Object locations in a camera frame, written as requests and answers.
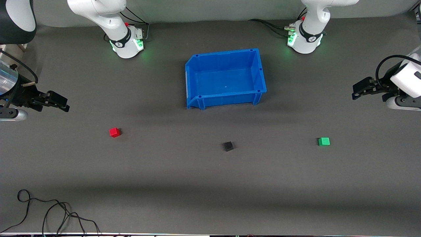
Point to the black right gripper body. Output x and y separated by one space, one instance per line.
23 96

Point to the small red cube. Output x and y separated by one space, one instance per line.
115 132

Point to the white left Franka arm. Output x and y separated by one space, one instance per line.
310 23

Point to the small black cube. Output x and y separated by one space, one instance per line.
228 146

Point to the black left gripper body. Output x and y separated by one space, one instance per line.
383 86

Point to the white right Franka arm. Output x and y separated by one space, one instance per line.
108 19

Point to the blue plastic storage bin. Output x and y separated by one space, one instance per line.
225 79

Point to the small green cube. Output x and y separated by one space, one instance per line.
324 141

